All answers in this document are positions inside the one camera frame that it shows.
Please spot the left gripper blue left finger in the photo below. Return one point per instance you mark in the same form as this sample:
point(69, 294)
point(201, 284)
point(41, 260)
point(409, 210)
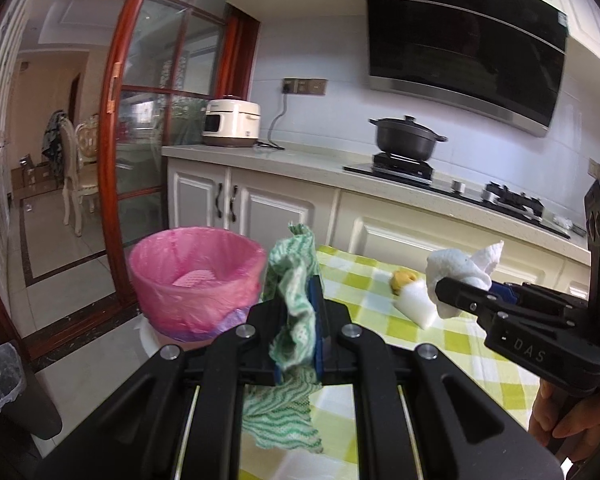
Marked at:
point(278, 344)

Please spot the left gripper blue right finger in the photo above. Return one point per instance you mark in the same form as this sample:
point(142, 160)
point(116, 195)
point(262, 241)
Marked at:
point(317, 301)

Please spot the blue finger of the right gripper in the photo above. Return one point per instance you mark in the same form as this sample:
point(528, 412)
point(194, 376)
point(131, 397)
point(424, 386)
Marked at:
point(507, 292)

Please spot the green patterned cleaning cloth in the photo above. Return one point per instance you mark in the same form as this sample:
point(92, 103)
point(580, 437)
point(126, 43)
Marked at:
point(280, 416)

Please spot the white foam sleeve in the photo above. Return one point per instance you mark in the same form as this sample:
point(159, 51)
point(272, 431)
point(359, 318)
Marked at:
point(413, 302)

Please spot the pink foam fruit net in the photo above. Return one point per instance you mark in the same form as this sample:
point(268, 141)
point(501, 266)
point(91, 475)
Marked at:
point(195, 278)

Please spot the pink-bagged trash bin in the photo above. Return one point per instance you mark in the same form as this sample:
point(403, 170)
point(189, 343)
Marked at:
point(202, 313)

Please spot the white lower kitchen cabinets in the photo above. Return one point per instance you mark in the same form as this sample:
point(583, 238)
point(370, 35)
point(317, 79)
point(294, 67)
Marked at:
point(258, 194)

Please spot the person's right hand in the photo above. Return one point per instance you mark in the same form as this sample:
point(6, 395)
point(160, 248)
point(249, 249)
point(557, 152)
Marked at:
point(582, 421)

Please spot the black gas stove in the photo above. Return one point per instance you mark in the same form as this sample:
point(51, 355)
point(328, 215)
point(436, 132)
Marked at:
point(493, 196)

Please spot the black cooking pot with lid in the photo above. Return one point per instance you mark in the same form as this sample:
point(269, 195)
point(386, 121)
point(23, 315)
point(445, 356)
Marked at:
point(405, 137)

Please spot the white electric rice cooker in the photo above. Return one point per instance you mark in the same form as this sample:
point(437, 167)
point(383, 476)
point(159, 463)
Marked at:
point(231, 122)

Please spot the white dining chair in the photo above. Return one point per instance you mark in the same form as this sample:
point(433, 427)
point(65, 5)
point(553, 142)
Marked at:
point(80, 178)

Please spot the black range hood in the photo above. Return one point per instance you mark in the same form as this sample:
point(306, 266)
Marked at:
point(463, 58)

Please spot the red wooden glass sliding door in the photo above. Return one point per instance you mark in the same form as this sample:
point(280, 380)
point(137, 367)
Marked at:
point(163, 61)

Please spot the clear plastic bag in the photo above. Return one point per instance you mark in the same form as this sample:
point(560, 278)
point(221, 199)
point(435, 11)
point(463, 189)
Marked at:
point(12, 375)

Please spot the gold wall power outlet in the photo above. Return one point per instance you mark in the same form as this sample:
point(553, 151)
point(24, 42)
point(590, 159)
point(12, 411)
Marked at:
point(305, 86)

